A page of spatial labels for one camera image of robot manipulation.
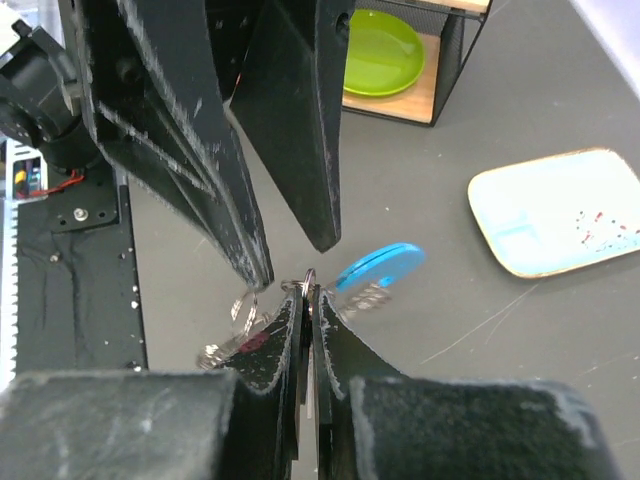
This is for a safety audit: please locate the wooden shelf board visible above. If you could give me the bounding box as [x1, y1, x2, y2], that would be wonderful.
[343, 0, 492, 126]

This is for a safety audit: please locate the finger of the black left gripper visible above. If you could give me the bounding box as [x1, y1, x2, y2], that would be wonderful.
[231, 0, 355, 252]
[75, 1, 273, 291]

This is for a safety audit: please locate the silver key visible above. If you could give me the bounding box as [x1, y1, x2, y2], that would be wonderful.
[196, 290, 264, 370]

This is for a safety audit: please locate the black wire shelf rack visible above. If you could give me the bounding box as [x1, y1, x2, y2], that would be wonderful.
[343, 1, 492, 127]

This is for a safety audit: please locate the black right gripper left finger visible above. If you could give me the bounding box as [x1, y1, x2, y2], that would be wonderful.
[1, 290, 303, 479]

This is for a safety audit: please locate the green plate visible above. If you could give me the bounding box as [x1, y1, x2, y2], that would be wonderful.
[344, 9, 426, 98]

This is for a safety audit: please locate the grey slotted cable duct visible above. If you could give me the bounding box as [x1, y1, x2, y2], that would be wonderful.
[1, 140, 18, 391]

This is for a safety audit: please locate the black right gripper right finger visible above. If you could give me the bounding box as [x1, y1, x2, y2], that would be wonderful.
[311, 288, 622, 479]

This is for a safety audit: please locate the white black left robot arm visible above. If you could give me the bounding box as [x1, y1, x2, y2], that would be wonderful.
[1, 1, 355, 292]

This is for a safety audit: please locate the light blue rectangular tray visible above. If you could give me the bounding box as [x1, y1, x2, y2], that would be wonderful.
[467, 148, 639, 279]

